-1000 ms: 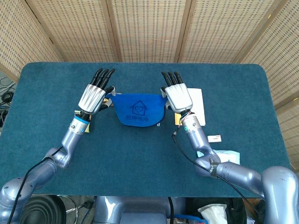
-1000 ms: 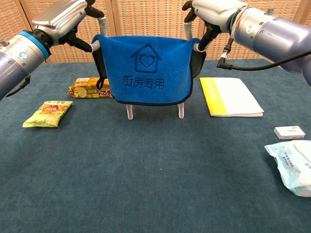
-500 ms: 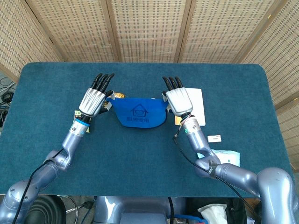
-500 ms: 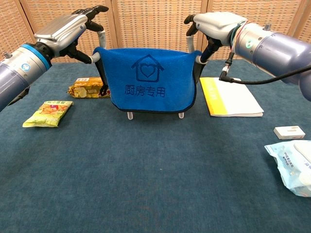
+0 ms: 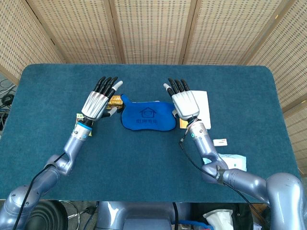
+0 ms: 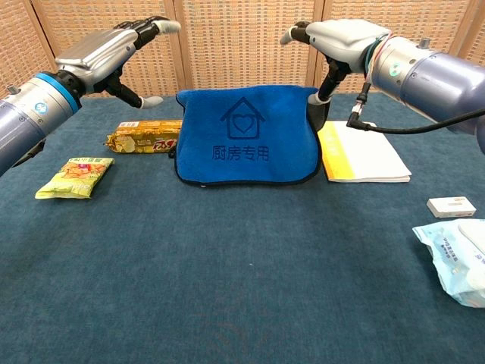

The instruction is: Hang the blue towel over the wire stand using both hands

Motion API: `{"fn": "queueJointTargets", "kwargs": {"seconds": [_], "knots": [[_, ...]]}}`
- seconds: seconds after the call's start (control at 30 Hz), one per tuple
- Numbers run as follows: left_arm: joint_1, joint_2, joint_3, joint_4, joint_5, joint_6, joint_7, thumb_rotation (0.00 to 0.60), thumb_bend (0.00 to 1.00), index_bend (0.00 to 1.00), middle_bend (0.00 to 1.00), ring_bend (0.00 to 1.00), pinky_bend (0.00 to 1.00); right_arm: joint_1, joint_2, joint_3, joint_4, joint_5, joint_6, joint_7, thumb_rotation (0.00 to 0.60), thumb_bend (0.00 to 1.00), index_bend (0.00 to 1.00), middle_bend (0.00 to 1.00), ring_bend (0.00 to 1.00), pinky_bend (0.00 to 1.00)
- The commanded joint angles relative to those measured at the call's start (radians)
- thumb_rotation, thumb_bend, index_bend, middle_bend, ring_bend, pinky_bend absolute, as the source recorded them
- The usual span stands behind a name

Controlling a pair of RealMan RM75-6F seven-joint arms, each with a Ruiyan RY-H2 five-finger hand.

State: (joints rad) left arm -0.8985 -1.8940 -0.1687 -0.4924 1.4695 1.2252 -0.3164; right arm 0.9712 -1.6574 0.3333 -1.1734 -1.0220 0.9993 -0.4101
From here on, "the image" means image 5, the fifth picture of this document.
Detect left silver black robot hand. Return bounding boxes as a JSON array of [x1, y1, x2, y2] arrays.
[[81, 76, 124, 120]]

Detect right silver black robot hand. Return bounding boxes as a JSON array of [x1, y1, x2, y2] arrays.
[[163, 78, 201, 120]]

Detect blue towel with house print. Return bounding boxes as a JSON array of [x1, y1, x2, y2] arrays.
[[119, 93, 176, 132]]

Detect yellow and white book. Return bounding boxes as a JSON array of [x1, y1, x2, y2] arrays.
[[178, 90, 212, 130]]

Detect green snack bag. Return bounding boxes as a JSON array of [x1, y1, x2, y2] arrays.
[[76, 113, 93, 137]]

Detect gold biscuit package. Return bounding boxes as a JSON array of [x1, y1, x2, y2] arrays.
[[106, 95, 124, 107]]

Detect blue carpet table cover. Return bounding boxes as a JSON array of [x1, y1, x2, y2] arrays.
[[0, 63, 303, 204]]

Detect light blue wet wipes pack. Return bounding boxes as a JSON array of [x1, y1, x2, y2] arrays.
[[202, 154, 248, 172]]

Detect bamboo folding screen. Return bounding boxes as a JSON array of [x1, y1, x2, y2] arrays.
[[0, 0, 307, 168]]

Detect chrome stool base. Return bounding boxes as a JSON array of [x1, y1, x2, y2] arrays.
[[59, 200, 81, 230]]

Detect grey robot torso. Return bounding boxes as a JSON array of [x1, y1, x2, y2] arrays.
[[97, 201, 191, 230]]

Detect white crumpled bag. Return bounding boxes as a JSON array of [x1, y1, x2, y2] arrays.
[[203, 208, 234, 230]]

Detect black round stool seat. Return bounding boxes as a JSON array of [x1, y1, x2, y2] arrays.
[[28, 200, 69, 230]]

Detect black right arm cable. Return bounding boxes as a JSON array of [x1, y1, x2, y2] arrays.
[[178, 119, 267, 230]]

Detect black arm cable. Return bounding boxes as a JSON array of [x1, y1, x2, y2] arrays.
[[178, 119, 267, 230], [16, 152, 70, 230]]

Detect black floor cables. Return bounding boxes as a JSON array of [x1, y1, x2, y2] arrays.
[[0, 79, 17, 130]]

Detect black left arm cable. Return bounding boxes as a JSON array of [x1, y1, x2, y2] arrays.
[[16, 152, 70, 230]]

